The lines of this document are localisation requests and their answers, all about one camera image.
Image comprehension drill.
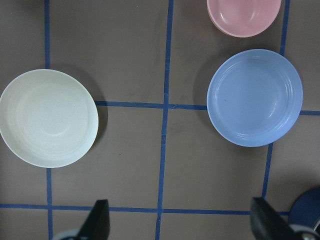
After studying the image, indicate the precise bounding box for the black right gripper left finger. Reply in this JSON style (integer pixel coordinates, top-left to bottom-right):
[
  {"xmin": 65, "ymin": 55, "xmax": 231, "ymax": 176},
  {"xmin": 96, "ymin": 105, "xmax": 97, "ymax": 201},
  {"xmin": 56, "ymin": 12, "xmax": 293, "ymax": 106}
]
[{"xmin": 77, "ymin": 199, "xmax": 110, "ymax": 240}]

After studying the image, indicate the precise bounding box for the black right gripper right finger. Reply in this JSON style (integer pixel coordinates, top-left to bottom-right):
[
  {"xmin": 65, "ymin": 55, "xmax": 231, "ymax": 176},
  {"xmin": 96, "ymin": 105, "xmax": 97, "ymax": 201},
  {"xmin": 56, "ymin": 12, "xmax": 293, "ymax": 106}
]
[{"xmin": 250, "ymin": 197, "xmax": 302, "ymax": 240}]

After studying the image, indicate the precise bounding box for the white plate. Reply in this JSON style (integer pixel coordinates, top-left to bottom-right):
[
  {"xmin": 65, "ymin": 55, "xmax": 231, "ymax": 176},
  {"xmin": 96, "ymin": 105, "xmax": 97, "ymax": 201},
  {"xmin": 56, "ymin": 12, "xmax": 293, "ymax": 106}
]
[{"xmin": 0, "ymin": 69, "xmax": 99, "ymax": 168}]

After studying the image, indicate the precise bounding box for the blue plate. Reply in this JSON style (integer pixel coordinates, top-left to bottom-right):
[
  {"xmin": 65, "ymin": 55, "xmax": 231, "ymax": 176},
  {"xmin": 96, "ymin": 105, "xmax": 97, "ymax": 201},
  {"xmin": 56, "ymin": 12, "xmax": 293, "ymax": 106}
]
[{"xmin": 206, "ymin": 49, "xmax": 303, "ymax": 147}]

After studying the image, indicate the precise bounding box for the dark blue pot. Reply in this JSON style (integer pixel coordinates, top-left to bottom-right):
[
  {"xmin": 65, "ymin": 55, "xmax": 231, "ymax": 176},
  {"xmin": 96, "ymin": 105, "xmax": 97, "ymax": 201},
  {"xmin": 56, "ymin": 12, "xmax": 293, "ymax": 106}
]
[{"xmin": 288, "ymin": 187, "xmax": 320, "ymax": 234}]

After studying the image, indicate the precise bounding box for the pink bowl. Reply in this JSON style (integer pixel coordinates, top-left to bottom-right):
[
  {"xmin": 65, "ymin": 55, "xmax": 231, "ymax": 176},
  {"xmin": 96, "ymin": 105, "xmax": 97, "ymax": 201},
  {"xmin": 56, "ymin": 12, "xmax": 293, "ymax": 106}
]
[{"xmin": 206, "ymin": 0, "xmax": 281, "ymax": 38}]

